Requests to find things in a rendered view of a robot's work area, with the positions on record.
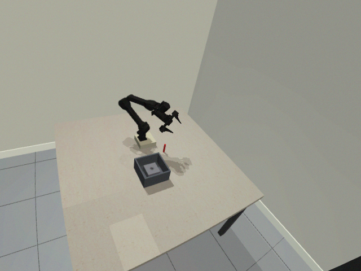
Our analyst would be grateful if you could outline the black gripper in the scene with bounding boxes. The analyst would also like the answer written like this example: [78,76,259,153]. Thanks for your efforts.
[159,110,181,133]

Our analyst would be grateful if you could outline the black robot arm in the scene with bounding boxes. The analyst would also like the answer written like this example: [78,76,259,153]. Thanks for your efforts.
[118,94,173,141]

